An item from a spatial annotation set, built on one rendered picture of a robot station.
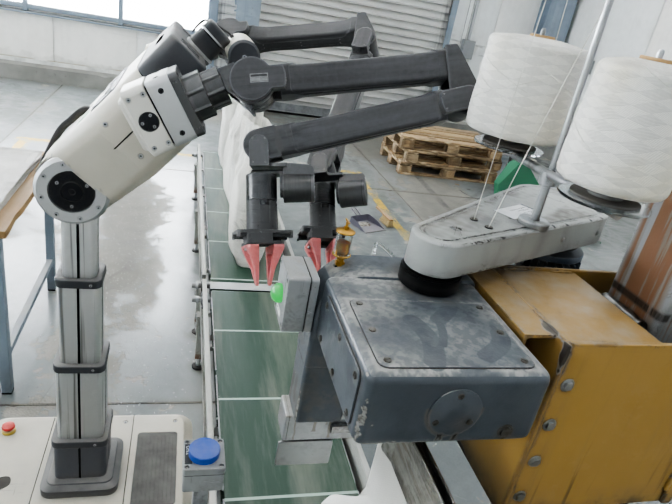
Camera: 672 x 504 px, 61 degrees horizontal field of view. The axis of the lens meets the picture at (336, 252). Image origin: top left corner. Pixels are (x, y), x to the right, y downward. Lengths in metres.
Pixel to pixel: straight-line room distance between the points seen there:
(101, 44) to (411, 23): 4.21
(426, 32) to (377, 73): 7.74
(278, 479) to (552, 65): 1.35
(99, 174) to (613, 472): 1.12
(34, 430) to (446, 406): 1.66
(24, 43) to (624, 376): 8.17
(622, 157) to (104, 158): 0.97
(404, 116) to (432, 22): 7.79
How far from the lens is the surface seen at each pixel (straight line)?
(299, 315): 0.82
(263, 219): 1.02
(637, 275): 1.00
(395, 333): 0.70
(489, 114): 0.96
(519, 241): 0.90
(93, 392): 1.72
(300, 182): 1.03
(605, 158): 0.76
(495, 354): 0.72
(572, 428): 0.92
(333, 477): 1.84
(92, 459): 1.87
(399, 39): 8.69
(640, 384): 0.93
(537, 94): 0.95
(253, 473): 1.81
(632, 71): 0.76
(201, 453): 1.19
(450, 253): 0.78
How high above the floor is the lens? 1.69
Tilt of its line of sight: 24 degrees down
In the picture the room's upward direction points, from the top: 11 degrees clockwise
